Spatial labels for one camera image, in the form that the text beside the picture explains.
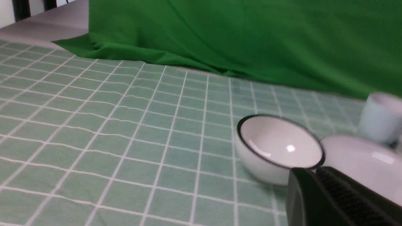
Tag white bowl black rim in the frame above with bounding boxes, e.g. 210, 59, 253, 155
235, 114, 326, 185

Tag pale blue plate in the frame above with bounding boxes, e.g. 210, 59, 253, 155
320, 135, 402, 206

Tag green backdrop cloth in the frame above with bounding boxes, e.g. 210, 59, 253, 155
54, 0, 402, 99

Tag pale blue cup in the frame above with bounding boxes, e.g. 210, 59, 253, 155
356, 92, 402, 145

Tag green checkered tablecloth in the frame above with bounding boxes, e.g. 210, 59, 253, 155
0, 40, 363, 226

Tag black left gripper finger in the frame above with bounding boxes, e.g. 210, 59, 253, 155
286, 166, 402, 226

